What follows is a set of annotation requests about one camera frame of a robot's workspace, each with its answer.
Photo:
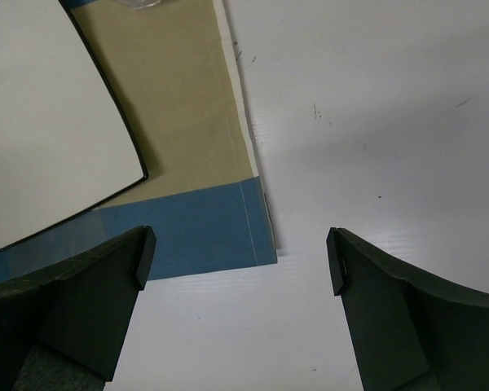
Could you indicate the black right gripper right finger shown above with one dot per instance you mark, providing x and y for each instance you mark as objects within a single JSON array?
[{"x": 410, "y": 329}]

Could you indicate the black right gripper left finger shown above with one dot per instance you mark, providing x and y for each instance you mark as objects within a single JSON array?
[{"x": 63, "y": 327}]

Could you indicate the white square plate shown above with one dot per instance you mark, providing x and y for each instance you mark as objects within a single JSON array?
[{"x": 65, "y": 143}]

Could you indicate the blue beige striped placemat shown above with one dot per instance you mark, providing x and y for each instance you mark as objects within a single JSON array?
[{"x": 174, "y": 69}]

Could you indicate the clear plastic cup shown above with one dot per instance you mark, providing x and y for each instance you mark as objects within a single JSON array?
[{"x": 142, "y": 4}]

